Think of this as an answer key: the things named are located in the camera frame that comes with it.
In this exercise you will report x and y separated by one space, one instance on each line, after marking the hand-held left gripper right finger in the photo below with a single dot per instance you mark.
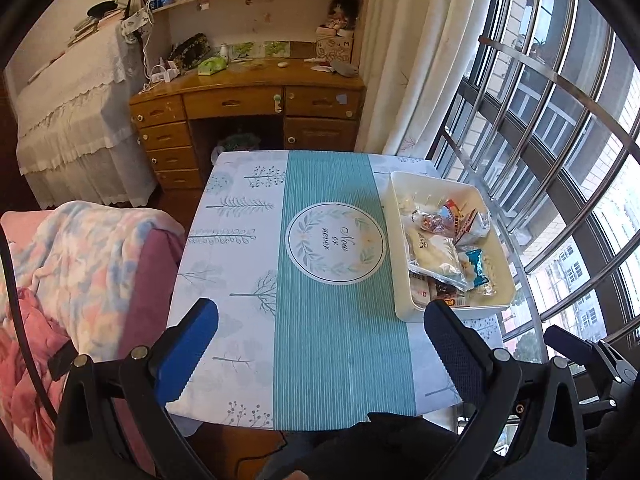
455 355

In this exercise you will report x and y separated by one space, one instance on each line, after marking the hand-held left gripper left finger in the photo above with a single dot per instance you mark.
187 355

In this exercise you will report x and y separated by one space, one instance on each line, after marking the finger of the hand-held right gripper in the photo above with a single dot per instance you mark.
600 360
600 402

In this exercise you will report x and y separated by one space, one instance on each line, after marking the white plastic tray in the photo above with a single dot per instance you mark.
400 270

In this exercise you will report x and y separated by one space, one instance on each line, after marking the red and blue biscuit packet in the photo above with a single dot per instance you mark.
450 301

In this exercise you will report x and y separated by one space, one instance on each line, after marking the white and brown snack packet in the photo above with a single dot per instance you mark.
422 287

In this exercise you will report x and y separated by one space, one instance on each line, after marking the blue and white snack packet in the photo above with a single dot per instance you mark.
475 267

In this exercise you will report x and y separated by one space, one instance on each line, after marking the white sandwich bread packet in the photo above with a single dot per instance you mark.
435 255

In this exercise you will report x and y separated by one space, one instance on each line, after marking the person's dark clothing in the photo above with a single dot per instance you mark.
360 450

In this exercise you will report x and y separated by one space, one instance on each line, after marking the teal leaf-print tablecloth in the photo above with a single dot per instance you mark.
325 320

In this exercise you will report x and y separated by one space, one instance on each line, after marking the red and white cake packet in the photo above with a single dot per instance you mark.
465 220

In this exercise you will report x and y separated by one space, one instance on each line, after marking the pink floral quilt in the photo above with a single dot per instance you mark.
30 385

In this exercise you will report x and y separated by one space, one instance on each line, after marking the metal window grille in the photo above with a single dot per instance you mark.
565 135

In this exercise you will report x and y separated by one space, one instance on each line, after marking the wooden desk with drawers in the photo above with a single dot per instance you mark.
235 100

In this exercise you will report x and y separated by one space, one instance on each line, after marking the white lace bed cover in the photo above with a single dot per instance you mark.
75 110

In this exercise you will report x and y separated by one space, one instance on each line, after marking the white power strip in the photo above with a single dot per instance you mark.
164 74

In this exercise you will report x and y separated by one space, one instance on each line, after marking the green pouch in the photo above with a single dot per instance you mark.
212 66

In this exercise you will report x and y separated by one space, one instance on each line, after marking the white curtain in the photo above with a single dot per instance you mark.
425 60

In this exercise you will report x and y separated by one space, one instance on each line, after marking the dark patterned pencil case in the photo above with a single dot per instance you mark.
189 50

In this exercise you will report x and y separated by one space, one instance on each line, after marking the grey plush toy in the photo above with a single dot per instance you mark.
346 67

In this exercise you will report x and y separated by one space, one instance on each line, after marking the printed cardboard box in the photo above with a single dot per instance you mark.
334 49

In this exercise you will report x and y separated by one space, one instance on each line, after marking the floral fabric bag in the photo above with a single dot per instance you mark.
136 22

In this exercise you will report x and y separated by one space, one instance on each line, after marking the black hat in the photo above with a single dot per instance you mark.
104 10

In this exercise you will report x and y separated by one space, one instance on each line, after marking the plush doll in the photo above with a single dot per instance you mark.
342 15

